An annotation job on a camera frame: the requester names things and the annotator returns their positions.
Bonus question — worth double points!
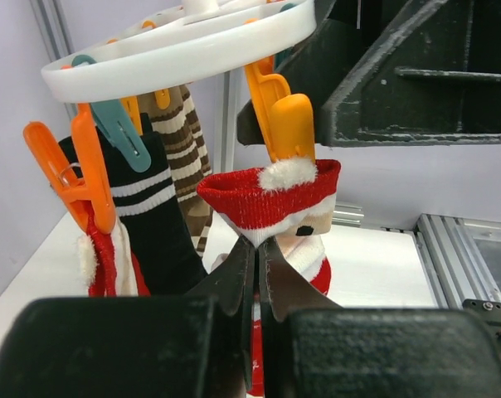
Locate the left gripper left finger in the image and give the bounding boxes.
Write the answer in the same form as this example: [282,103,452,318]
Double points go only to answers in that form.
[0,237,255,397]

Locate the yellow orange clothes peg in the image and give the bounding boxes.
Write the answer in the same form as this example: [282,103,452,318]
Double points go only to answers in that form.
[245,56,315,163]

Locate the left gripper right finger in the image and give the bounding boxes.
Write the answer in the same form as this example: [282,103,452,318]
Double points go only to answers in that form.
[256,239,501,397]

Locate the teal clothes peg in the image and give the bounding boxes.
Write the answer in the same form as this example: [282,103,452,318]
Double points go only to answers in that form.
[72,54,152,172]

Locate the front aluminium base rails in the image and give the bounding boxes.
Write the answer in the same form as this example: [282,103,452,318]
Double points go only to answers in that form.
[323,204,501,311]

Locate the red santa sock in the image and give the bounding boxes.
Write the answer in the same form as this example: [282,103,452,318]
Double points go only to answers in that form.
[77,216,150,297]

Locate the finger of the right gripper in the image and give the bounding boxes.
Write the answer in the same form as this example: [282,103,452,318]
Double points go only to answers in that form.
[320,1,501,146]
[236,0,413,147]

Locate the red snowflake sock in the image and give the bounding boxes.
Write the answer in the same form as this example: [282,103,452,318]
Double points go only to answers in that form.
[193,157,341,397]

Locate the black striped sock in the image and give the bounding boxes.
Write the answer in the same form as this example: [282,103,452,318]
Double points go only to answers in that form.
[57,130,208,298]

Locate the white round clip hanger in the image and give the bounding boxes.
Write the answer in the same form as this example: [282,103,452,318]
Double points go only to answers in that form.
[41,1,316,103]

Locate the brown patterned sock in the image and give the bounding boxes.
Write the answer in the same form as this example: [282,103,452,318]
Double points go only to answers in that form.
[139,85,212,256]

